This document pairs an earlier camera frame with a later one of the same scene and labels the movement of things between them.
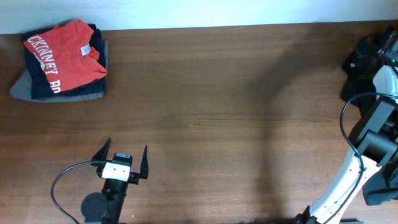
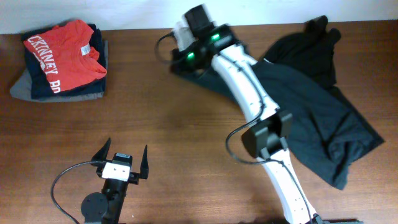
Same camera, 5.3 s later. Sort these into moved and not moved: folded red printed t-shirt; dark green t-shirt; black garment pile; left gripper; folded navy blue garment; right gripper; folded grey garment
Moved: dark green t-shirt; right gripper; black garment pile
Not moved: left gripper; folded navy blue garment; folded red printed t-shirt; folded grey garment
